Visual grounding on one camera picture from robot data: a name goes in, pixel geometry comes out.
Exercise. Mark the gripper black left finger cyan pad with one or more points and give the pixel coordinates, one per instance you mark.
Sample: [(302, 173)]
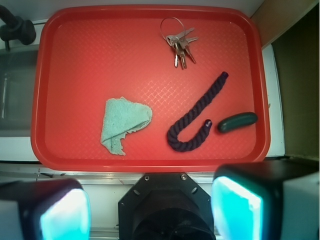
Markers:
[(44, 210)]

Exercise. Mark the silver key bunch on ring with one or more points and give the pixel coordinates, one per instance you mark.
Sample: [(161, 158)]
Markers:
[(179, 43)]

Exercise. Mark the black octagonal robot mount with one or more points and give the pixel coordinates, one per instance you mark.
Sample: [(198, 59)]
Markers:
[(165, 206)]

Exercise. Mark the light green folded cloth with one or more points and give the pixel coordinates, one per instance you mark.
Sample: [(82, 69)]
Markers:
[(122, 117)]

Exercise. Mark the green plastic pickle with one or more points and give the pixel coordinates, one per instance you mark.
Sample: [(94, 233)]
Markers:
[(237, 121)]

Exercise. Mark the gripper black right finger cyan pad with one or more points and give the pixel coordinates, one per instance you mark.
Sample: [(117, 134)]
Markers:
[(268, 200)]

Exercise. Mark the red plastic tray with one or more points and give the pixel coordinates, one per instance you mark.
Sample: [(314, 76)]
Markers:
[(88, 55)]

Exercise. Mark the grey metal box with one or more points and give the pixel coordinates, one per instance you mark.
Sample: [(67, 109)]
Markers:
[(17, 81)]

